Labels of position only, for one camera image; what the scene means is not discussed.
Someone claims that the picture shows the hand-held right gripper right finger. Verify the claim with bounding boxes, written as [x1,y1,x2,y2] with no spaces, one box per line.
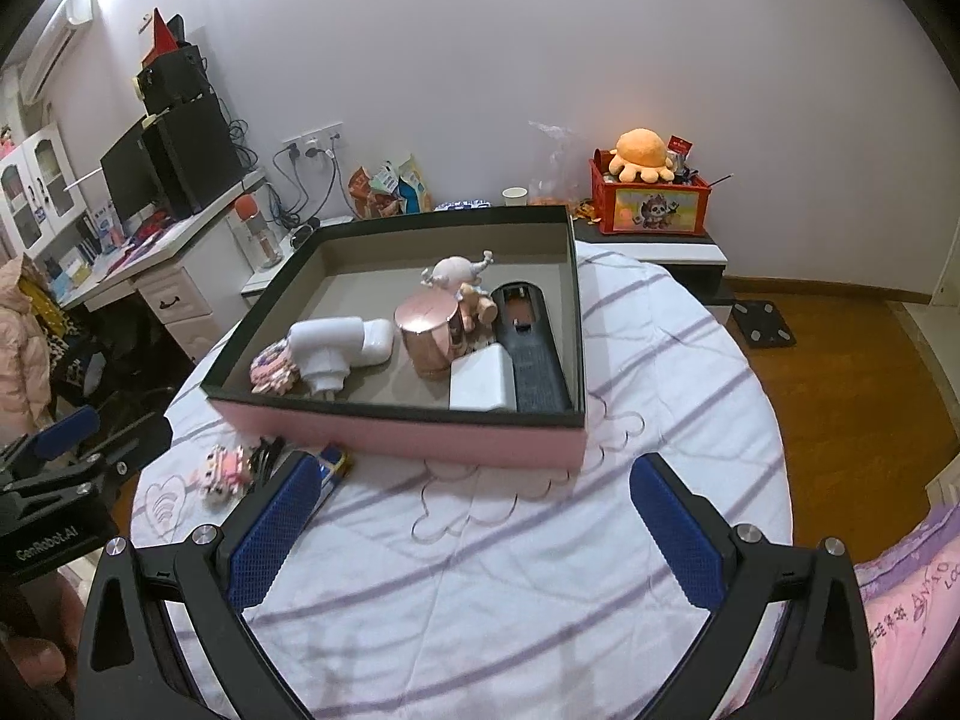
[628,454,877,720]

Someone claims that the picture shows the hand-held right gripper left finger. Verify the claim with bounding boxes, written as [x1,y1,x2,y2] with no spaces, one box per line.
[75,450,332,720]

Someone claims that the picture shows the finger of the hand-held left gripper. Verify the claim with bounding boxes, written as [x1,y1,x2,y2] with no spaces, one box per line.
[0,405,102,467]
[75,416,175,497]

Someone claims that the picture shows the white handheld device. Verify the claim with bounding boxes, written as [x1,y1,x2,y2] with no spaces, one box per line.
[289,317,376,400]

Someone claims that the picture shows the pink box with black rim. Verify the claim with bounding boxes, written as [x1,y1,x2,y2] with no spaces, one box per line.
[202,202,587,470]

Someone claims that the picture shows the white earbuds case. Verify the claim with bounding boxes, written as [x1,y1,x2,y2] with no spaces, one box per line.
[364,319,396,367]

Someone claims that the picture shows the white rectangular box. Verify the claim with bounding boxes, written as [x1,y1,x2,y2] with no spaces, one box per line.
[448,341,518,413]

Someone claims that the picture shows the rose gold cup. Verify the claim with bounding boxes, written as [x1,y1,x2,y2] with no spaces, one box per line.
[394,289,467,382]

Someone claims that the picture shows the white doll figure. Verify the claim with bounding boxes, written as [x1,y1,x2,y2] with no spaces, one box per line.
[420,250,497,335]

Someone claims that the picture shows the person's left hand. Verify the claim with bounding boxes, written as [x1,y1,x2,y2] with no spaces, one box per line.
[0,586,85,715]

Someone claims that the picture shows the pink block figure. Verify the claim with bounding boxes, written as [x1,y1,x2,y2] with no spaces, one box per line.
[196,444,254,502]

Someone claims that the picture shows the leopard print clothing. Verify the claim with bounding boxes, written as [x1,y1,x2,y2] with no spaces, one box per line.
[30,277,106,406]

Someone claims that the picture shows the black office chair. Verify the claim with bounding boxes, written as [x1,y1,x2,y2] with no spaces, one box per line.
[75,307,196,421]

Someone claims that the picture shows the pink jacket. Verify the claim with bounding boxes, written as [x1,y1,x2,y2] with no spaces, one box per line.
[0,255,50,436]

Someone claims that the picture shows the shiny blue rectangular case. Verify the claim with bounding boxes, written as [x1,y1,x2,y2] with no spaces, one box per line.
[311,444,353,500]

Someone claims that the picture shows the round pink block toy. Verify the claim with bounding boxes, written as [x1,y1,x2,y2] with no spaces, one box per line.
[250,337,305,396]

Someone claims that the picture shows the white desk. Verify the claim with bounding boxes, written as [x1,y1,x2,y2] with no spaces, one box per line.
[45,169,267,365]

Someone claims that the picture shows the black floor scale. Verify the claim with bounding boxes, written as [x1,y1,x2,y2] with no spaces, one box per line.
[731,298,797,350]

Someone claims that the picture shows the black remote control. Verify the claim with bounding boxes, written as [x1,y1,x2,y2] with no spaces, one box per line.
[489,280,572,413]

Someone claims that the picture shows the white glass door cabinet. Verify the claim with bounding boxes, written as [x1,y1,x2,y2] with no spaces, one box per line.
[0,120,87,256]

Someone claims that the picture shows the pink blanket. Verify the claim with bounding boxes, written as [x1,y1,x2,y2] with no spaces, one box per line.
[855,495,960,720]

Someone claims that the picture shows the orange capped bottle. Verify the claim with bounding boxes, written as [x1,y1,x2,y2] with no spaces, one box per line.
[235,195,282,271]

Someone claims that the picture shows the black monitor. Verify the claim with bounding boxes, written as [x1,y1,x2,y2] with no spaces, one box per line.
[100,116,162,222]

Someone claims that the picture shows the black top low bench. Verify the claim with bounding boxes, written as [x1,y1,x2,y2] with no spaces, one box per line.
[570,232,730,305]

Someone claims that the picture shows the black computer tower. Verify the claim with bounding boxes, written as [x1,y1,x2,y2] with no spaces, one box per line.
[141,94,245,218]

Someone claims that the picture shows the red crate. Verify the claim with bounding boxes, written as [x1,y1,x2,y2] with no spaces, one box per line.
[589,150,710,239]

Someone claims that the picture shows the orange snack bag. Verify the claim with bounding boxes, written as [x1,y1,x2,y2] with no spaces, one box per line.
[347,165,383,220]

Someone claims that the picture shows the green white snack bag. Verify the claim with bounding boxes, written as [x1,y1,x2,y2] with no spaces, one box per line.
[371,161,410,217]

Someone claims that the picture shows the blue snack bag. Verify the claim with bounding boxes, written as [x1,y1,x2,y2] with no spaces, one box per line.
[397,157,433,212]

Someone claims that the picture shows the white air conditioner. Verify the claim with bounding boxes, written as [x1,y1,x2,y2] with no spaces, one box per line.
[16,0,98,102]

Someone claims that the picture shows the orange octopus plush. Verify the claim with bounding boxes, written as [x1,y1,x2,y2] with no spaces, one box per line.
[607,127,676,182]

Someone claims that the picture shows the clear plastic bag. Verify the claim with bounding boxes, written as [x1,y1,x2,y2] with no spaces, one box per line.
[527,120,593,205]

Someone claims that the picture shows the red triangular item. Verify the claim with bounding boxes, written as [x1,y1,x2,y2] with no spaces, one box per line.
[142,7,181,65]

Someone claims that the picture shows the black cable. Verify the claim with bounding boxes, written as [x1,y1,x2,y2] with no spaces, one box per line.
[270,146,316,230]

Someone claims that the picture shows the white cable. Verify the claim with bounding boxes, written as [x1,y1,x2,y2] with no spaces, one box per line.
[322,150,347,218]

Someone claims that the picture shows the white wall sockets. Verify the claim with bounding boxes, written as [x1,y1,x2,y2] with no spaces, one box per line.
[281,122,346,158]

